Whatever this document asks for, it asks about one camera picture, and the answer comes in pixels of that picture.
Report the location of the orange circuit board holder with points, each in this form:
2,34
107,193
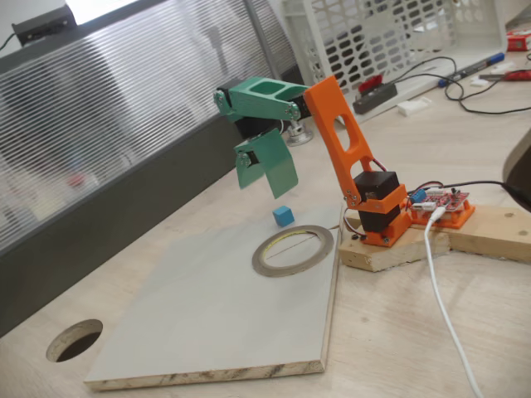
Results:
460,217

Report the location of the blue capped marker pen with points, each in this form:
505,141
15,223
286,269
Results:
473,68

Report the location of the green gripper with servo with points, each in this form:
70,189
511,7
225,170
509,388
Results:
265,154

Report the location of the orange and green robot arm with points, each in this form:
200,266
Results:
327,103

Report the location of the white plastic printed part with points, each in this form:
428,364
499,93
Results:
415,105

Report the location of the translucent ribbed desk partition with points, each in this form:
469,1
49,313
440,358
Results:
103,124

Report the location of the silver pole with round foot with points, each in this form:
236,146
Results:
300,139

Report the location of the small red box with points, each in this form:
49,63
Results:
518,42

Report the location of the long wooden plank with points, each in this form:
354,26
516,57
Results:
493,232

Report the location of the grey chipboard panel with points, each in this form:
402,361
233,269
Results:
207,311

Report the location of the red circuit board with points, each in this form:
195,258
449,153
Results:
439,201

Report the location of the black box device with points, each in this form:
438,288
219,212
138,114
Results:
41,25

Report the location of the wooden base block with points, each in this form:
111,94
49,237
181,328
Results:
394,253

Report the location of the small white plastic piece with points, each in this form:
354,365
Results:
502,68
479,81

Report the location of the white plastic crate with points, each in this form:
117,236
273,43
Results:
477,33

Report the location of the black power strip red switch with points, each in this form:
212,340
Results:
373,99

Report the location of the blue cube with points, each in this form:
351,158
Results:
283,216

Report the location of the beige and black curved object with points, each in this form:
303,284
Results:
520,166

